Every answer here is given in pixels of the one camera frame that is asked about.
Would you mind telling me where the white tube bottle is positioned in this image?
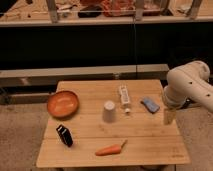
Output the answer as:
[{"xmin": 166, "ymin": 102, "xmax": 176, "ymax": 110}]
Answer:
[{"xmin": 118, "ymin": 85, "xmax": 131, "ymax": 114}]

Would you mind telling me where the wooden slatted table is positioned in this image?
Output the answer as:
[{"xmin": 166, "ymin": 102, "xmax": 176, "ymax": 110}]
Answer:
[{"xmin": 37, "ymin": 80, "xmax": 190, "ymax": 168}]

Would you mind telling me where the orange carrot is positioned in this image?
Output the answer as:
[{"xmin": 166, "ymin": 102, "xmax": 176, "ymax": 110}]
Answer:
[{"xmin": 95, "ymin": 140, "xmax": 127, "ymax": 156}]

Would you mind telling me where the grey metal bench rail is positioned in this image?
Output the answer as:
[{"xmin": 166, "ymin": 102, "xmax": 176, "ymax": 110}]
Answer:
[{"xmin": 0, "ymin": 64, "xmax": 169, "ymax": 87}]

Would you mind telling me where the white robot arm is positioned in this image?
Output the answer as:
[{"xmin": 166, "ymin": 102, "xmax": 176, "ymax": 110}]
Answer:
[{"xmin": 162, "ymin": 61, "xmax": 213, "ymax": 125}]

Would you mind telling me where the white ceramic cup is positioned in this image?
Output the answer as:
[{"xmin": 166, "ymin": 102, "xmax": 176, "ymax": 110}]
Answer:
[{"xmin": 102, "ymin": 101, "xmax": 116, "ymax": 123}]

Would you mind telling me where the blue sponge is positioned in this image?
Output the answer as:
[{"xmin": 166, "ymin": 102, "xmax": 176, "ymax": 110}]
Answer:
[{"xmin": 141, "ymin": 97, "xmax": 160, "ymax": 114}]

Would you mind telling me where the black object on shelf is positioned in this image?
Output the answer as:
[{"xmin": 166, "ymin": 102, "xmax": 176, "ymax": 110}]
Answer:
[{"xmin": 78, "ymin": 5, "xmax": 102, "ymax": 18}]

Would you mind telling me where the orange bowl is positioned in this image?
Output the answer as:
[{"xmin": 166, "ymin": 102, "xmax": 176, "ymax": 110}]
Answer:
[{"xmin": 47, "ymin": 91, "xmax": 79, "ymax": 118}]

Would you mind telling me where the red cloth on shelf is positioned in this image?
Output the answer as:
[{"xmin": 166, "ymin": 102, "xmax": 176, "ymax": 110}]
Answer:
[{"xmin": 101, "ymin": 0, "xmax": 135, "ymax": 17}]

